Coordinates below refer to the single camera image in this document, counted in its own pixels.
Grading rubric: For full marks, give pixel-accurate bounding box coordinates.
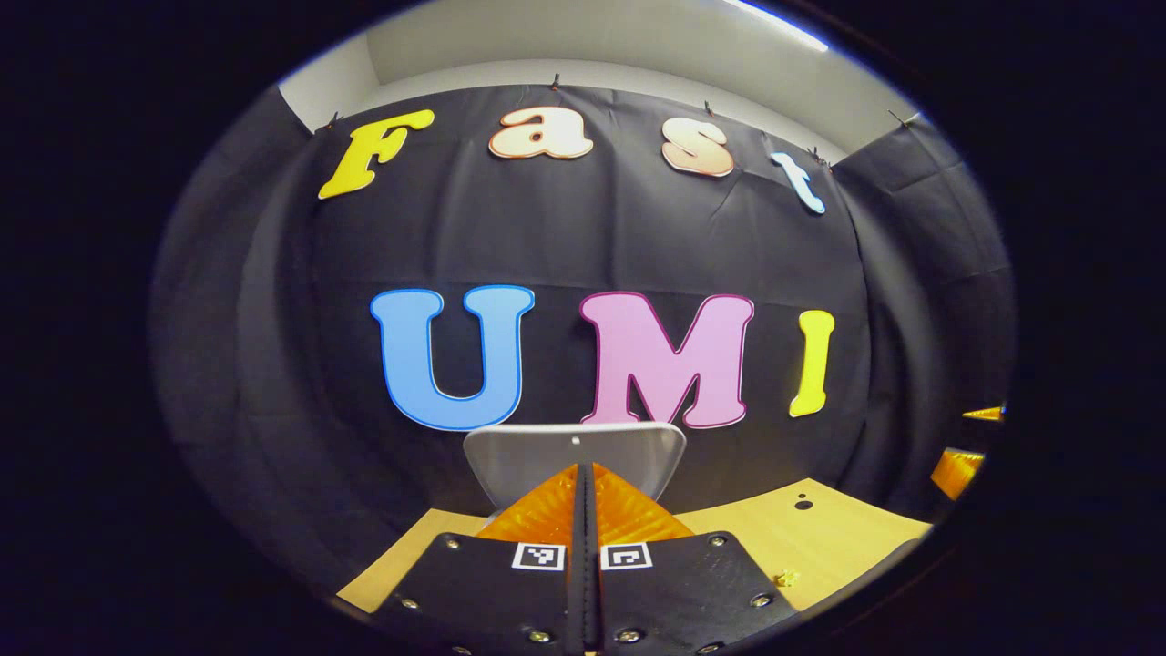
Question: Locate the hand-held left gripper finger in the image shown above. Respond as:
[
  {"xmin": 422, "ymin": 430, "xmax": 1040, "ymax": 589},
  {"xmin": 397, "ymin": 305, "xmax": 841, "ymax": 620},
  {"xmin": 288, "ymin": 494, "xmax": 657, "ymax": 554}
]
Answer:
[
  {"xmin": 375, "ymin": 463, "xmax": 585, "ymax": 656},
  {"xmin": 584, "ymin": 463, "xmax": 799, "ymax": 656}
]

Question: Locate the grey desktop garbage bin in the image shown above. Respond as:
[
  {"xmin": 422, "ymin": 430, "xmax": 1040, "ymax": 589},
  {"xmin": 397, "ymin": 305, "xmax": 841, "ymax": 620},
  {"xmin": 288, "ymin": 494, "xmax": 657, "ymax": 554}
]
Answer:
[{"xmin": 463, "ymin": 422, "xmax": 687, "ymax": 511}]

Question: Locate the wooden desktop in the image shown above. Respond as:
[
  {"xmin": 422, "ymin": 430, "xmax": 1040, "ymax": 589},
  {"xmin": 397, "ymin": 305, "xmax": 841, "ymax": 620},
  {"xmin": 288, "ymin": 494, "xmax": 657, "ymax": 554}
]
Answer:
[{"xmin": 337, "ymin": 478, "xmax": 935, "ymax": 656}]

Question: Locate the black backdrop cloth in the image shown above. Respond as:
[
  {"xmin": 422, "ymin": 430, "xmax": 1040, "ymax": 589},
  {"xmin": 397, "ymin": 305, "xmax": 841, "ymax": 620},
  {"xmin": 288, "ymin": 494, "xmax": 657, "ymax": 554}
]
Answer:
[{"xmin": 150, "ymin": 85, "xmax": 1017, "ymax": 593}]

